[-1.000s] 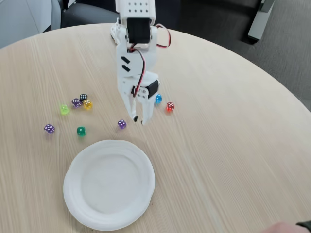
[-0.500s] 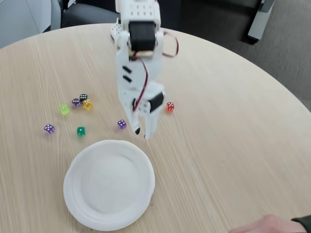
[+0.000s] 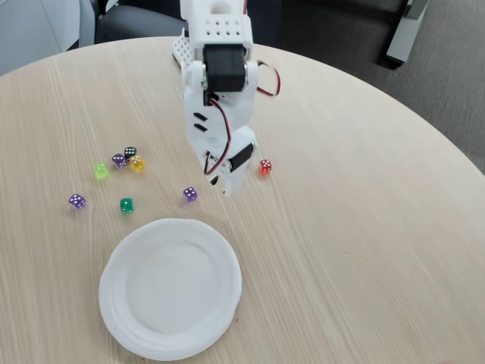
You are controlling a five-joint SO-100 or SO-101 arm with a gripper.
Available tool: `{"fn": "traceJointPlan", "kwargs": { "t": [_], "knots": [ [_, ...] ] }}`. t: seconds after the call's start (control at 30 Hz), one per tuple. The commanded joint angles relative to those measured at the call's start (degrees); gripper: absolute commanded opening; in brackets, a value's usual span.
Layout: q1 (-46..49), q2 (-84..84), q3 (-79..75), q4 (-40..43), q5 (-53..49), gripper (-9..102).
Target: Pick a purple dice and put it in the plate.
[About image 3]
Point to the purple translucent dice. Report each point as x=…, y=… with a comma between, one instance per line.
x=77, y=201
x=190, y=194
x=119, y=160

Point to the red translucent dice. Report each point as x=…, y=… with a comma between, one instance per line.
x=265, y=167

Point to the yellow translucent dice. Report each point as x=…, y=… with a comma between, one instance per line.
x=137, y=164

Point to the black dice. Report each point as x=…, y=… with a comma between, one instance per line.
x=130, y=152

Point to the dark green translucent dice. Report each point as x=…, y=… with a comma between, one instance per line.
x=126, y=205

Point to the light green translucent dice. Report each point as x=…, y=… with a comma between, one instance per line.
x=101, y=171

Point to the white paper plate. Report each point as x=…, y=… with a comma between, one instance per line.
x=170, y=292

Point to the dark grey chair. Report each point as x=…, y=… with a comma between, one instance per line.
x=132, y=22

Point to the grey desk leg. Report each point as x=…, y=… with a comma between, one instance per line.
x=403, y=34

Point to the white cabinet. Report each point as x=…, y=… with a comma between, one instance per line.
x=34, y=30

